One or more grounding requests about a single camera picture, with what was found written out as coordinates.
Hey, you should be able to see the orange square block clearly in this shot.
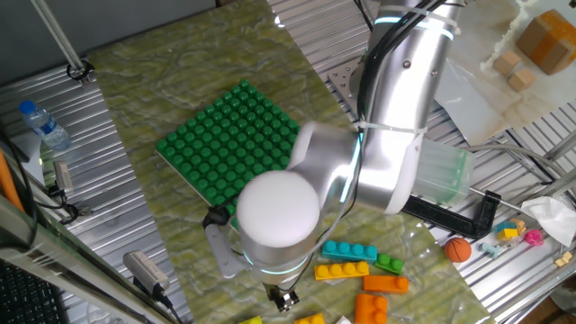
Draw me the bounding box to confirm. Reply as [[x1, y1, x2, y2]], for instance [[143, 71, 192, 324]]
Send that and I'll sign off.
[[354, 292, 388, 324]]

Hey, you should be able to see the white marble pattern sheet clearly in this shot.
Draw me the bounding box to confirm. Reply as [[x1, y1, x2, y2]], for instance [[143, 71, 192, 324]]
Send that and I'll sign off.
[[434, 0, 576, 148]]

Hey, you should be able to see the black pole clamp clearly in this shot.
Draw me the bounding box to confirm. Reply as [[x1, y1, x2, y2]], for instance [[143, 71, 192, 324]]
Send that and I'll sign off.
[[66, 59, 96, 87]]

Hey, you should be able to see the orange stick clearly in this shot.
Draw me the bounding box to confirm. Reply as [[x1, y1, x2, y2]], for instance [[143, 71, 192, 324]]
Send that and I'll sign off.
[[0, 148, 26, 212]]

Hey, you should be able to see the green studded baseplate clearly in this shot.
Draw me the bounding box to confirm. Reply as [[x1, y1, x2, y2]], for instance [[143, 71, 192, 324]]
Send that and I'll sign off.
[[155, 78, 302, 230]]

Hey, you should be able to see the plastic water bottle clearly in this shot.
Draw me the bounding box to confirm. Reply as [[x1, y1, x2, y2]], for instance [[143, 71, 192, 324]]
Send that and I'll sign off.
[[18, 99, 72, 152]]

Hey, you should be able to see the orange four-stud block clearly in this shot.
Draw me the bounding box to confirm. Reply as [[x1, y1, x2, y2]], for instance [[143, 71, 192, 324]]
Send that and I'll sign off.
[[294, 312, 326, 324]]

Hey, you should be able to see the light blue toy piece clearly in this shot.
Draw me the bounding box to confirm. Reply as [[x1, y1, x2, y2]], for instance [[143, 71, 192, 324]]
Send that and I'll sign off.
[[479, 241, 501, 260]]

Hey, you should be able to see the silver camera pole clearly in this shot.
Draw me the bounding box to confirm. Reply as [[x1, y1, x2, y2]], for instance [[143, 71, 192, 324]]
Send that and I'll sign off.
[[30, 0, 89, 80]]

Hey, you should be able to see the small yellow toy piece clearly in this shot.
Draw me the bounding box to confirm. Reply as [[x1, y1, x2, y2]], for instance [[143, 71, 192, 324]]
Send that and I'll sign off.
[[553, 250, 575, 269]]

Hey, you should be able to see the aluminium frame rail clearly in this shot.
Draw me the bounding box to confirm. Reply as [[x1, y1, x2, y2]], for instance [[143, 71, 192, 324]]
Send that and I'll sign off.
[[0, 193, 181, 324]]

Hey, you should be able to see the green two-stud block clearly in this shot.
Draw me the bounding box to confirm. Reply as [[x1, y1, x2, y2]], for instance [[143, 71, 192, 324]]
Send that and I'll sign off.
[[373, 253, 405, 275]]

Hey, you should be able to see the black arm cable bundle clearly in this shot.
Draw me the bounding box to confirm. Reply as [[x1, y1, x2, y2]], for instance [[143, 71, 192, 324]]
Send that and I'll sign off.
[[355, 0, 451, 131]]

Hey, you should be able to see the black keyboard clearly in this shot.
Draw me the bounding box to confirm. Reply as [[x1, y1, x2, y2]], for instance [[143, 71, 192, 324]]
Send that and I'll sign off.
[[0, 260, 62, 324]]

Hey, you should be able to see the yellow four-stud block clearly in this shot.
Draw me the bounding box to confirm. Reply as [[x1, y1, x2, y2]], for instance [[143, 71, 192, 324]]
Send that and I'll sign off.
[[313, 260, 371, 282]]

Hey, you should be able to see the black C-clamp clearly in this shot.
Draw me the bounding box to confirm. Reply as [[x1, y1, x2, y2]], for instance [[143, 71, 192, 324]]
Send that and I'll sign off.
[[400, 187, 526, 240]]

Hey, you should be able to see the camera mount clamp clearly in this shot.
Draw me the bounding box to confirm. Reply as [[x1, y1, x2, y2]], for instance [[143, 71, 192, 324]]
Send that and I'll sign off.
[[47, 184, 94, 226], [132, 276, 184, 324]]

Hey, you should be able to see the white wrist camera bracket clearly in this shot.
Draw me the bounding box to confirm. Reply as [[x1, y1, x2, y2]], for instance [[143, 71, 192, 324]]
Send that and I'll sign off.
[[204, 220, 248, 280]]

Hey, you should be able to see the translucent plastic box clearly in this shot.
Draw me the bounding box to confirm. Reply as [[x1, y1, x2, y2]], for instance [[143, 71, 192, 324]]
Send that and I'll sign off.
[[411, 134, 477, 209]]

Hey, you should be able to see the large cardboard box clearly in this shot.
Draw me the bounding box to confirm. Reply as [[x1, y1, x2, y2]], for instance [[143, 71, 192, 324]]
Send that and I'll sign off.
[[515, 8, 576, 77]]

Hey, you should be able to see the orange long block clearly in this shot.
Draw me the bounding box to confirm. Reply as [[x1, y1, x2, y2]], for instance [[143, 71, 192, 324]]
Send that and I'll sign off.
[[362, 274, 410, 295]]

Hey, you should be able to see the green marble pattern mat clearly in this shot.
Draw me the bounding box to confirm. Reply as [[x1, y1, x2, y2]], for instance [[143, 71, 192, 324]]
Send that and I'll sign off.
[[87, 0, 496, 324]]

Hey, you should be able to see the small cardboard cube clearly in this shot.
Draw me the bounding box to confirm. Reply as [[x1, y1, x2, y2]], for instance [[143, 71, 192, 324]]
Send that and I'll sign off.
[[492, 49, 522, 77], [508, 67, 537, 94]]

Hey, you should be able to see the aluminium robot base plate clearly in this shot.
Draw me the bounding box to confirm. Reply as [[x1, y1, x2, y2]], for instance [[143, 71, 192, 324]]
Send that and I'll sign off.
[[326, 58, 366, 101]]

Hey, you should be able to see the white tissue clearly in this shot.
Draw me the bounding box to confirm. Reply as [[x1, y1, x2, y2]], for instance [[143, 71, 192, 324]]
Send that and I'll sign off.
[[520, 195, 576, 248]]

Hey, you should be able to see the toy basketball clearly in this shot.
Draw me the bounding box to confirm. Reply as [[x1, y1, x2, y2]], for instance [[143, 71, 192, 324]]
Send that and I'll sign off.
[[444, 237, 473, 265]]

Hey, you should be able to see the gray depth camera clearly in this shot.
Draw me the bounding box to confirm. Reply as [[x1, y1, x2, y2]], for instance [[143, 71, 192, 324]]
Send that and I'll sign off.
[[52, 160, 76, 193], [123, 250, 171, 293]]

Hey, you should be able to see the pink round toy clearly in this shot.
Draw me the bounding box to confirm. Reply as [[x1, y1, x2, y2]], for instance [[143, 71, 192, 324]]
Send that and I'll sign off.
[[524, 228, 545, 248]]

